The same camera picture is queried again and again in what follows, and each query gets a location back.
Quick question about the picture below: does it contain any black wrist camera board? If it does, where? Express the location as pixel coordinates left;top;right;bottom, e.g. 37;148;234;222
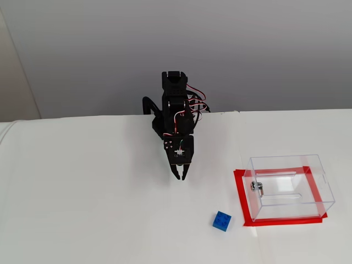
170;145;192;166

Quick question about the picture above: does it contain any blue lego brick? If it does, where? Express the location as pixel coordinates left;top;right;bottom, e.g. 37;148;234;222
212;211;232;233

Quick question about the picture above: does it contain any black table clamp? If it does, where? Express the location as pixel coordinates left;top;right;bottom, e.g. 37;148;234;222
142;96;162;117

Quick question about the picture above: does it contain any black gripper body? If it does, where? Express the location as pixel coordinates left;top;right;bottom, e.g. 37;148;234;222
162;134;195;166

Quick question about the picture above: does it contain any red white servo cable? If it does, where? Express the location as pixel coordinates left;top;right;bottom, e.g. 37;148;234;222
162;110;185;137
186;85;211;122

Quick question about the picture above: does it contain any red tape frame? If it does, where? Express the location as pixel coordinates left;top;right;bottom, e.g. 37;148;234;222
233;166;329;227

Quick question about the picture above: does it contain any silver metal lock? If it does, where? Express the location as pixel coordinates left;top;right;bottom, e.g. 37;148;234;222
250;181;265;198

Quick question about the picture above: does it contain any transparent plastic box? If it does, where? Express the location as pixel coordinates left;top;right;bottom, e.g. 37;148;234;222
241;153;336;223

